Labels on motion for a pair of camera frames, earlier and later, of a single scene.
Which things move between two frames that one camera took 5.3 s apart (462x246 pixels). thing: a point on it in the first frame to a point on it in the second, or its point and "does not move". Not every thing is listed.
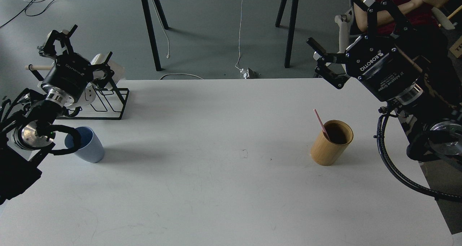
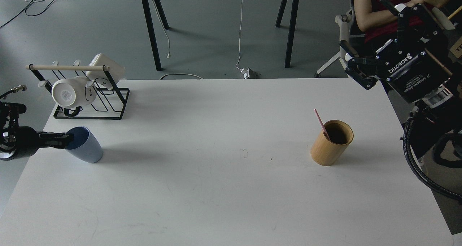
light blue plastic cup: x=91 y=149 does not move
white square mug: x=119 y=72 does not move
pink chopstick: x=321 y=123 does not move
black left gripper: x=70 y=74 to x=55 y=140
